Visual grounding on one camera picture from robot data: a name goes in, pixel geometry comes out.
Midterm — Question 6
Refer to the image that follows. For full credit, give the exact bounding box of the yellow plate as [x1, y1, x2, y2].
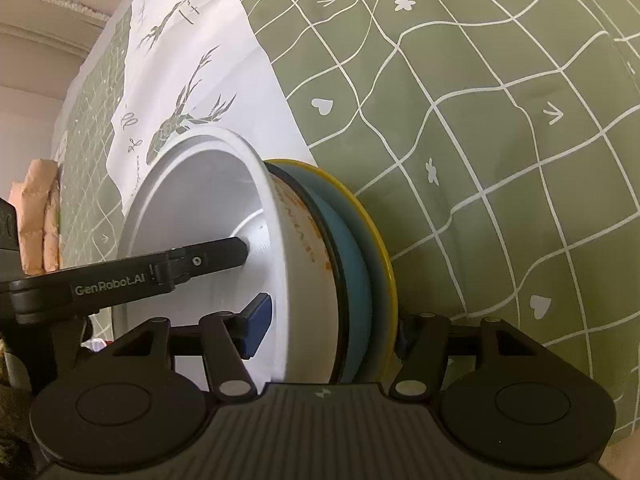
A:
[270, 158, 398, 382]

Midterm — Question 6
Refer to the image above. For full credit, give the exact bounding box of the green patterned tablecloth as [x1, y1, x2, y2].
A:
[54, 0, 639, 439]

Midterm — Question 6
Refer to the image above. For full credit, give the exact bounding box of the white bowl orange print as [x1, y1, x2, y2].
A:
[112, 126, 340, 388]

